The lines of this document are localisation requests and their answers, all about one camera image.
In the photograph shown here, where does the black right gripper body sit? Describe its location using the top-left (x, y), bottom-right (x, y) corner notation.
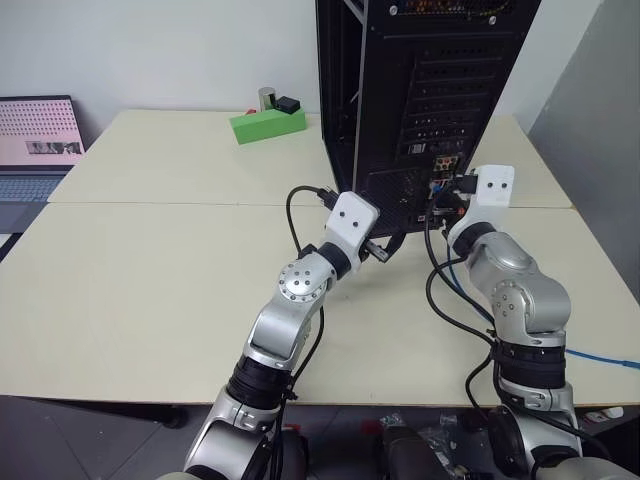
top-left (431, 192), bottom-right (470, 227)

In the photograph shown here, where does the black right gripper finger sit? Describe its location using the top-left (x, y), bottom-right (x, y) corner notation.
top-left (427, 180), bottom-right (459, 207)

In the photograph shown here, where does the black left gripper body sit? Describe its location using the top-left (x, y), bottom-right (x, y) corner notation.
top-left (360, 233), bottom-right (402, 264)

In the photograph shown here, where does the blue ethernet cable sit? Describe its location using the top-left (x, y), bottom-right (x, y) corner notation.
top-left (430, 183), bottom-right (640, 372)

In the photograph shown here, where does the black computer tower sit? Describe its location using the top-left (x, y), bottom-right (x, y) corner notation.
top-left (315, 0), bottom-right (544, 237)

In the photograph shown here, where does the green rectangular box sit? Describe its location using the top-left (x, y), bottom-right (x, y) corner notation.
top-left (228, 106), bottom-right (307, 147)

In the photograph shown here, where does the silver metal cylinder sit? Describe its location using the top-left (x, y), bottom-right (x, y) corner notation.
top-left (257, 86), bottom-right (280, 113)

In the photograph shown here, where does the dark rounded shape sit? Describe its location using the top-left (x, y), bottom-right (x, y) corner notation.
top-left (277, 423), bottom-right (312, 480)

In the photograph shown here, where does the small white object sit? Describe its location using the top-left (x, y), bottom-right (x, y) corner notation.
top-left (584, 406), bottom-right (626, 422)

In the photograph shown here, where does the black table castor wheel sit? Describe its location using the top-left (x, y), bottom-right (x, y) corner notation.
top-left (160, 405), bottom-right (187, 429)

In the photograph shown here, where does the grey laptop with pink screen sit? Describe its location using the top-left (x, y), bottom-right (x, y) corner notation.
top-left (0, 94), bottom-right (87, 235)

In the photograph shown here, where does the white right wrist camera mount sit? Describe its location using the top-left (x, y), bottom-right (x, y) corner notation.
top-left (456, 164), bottom-right (517, 232)

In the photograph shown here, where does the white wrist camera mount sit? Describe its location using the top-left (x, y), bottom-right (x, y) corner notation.
top-left (323, 191), bottom-right (380, 275)
top-left (456, 164), bottom-right (517, 232)

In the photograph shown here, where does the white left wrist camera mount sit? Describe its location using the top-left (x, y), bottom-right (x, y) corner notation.
top-left (323, 191), bottom-right (380, 275)

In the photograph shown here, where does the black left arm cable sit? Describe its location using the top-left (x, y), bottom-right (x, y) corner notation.
top-left (259, 185), bottom-right (338, 480)

